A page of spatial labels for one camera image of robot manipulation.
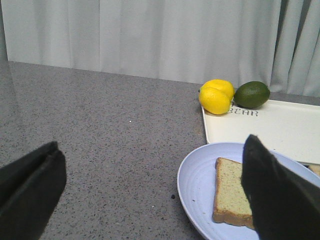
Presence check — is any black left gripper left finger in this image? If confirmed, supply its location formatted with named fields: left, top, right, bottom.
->
left=0, top=141, right=67, bottom=240

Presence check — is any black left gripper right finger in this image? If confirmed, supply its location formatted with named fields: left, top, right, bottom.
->
left=241, top=134, right=320, bottom=240

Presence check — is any light blue plate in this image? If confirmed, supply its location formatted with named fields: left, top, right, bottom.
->
left=177, top=142, right=320, bottom=240

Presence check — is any bottom bread slice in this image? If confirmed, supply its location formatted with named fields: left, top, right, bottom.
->
left=212, top=157, right=255, bottom=230

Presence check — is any white bear tray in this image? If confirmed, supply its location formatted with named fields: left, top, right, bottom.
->
left=202, top=100, right=320, bottom=165

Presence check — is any wooden cutting board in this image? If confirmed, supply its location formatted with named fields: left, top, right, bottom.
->
left=308, top=164, right=320, bottom=176

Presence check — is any green lime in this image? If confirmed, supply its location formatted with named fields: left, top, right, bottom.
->
left=233, top=81, right=271, bottom=109

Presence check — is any front yellow lemon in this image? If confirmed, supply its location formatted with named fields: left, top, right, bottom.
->
left=198, top=87, right=231, bottom=115

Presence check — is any yellow lemon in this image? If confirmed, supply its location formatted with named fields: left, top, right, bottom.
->
left=200, top=79, right=235, bottom=101
left=198, top=87, right=231, bottom=115

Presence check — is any rear yellow lemon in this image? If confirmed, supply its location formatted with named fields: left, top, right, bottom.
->
left=200, top=79, right=235, bottom=101

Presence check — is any white curtain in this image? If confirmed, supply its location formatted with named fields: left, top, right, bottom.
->
left=0, top=0, right=320, bottom=97

